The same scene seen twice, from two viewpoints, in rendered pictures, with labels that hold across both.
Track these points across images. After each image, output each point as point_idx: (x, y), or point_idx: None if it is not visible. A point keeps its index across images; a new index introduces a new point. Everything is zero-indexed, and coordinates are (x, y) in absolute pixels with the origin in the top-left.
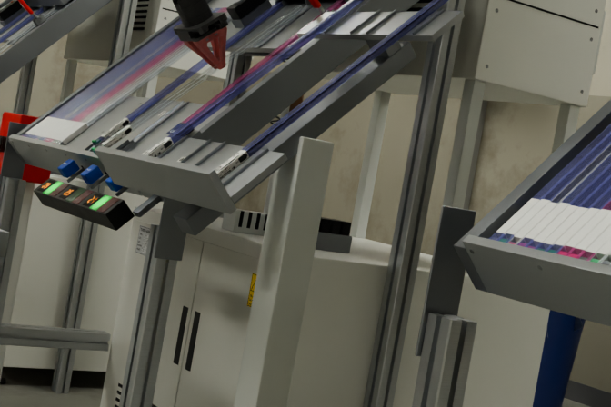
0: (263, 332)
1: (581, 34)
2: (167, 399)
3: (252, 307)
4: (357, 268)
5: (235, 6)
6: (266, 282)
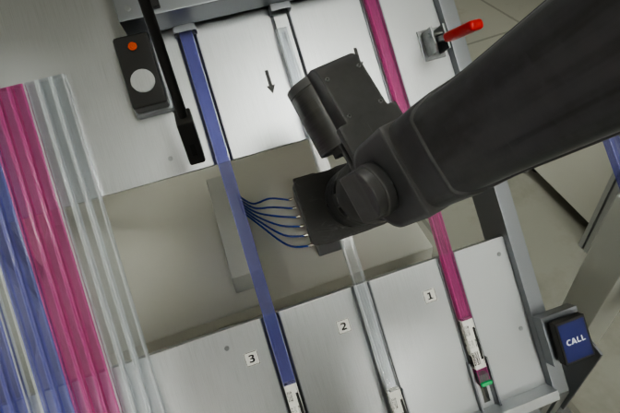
0: (603, 327)
1: None
2: None
3: (590, 327)
4: None
5: (163, 96)
6: (612, 308)
